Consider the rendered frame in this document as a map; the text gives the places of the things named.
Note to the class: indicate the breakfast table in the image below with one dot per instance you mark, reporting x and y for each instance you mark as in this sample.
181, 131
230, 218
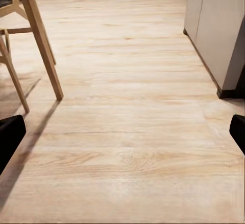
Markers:
36, 26

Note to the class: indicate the straight chair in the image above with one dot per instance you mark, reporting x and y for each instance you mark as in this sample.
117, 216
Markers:
7, 7

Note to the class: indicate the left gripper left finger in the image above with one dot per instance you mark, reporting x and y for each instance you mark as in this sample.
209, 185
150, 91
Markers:
12, 131

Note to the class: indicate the fridge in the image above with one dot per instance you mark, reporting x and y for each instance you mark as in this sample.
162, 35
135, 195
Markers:
217, 30

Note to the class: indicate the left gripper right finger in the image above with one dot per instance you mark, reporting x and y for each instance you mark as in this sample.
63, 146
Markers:
237, 131

